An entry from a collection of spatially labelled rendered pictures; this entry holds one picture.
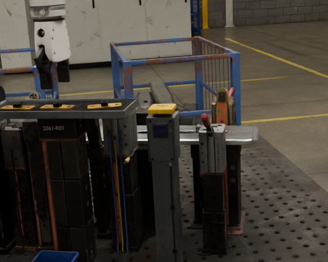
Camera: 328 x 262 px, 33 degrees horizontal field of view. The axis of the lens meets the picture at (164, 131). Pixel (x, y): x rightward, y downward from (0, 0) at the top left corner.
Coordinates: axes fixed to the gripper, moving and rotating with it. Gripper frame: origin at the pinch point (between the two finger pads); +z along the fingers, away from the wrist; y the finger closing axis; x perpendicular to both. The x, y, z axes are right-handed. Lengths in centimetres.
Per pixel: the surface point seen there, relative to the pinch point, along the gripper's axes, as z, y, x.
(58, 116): 7.1, -6.3, -2.9
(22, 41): 67, 717, 424
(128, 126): 14.9, 13.9, -13.1
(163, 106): 6.6, 2.1, -26.8
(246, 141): 23, 28, -43
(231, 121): 23, 50, -36
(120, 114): 6.8, -5.1, -18.4
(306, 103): 122, 510, -48
